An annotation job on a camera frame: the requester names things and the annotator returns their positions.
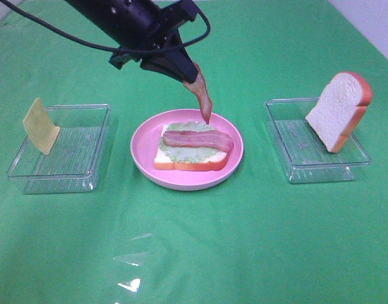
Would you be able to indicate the bread slice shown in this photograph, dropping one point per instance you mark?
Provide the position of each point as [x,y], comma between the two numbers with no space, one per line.
[339,109]
[196,167]

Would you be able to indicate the bacon strip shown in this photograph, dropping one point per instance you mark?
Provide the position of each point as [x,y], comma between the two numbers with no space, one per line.
[195,139]
[199,89]

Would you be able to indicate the clear plastic tray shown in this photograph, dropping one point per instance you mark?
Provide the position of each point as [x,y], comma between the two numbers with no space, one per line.
[302,155]
[78,158]

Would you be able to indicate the clear right plastic tray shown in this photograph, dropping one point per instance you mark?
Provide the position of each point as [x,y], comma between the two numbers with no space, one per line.
[302,155]

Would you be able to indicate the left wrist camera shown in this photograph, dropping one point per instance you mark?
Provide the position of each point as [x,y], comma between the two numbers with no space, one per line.
[177,14]

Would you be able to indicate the yellow cheese slice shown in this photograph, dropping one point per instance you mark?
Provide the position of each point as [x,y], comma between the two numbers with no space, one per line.
[40,129]

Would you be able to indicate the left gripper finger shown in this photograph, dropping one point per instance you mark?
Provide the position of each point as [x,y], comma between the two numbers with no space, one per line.
[182,65]
[161,64]

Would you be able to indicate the clear left plastic tray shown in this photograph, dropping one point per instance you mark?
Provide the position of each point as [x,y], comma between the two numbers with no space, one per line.
[78,158]

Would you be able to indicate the green tablecloth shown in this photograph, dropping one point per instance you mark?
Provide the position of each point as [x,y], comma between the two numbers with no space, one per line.
[255,238]

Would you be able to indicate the green lettuce leaf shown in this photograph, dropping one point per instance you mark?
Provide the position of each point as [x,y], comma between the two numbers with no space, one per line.
[169,154]

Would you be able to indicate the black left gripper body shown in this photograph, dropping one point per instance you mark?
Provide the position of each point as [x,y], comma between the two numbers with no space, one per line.
[140,38]

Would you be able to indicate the pink round plate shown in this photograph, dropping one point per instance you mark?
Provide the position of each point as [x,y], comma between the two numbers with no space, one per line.
[144,144]

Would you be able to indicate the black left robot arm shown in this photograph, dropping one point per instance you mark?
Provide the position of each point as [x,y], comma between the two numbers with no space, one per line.
[106,15]

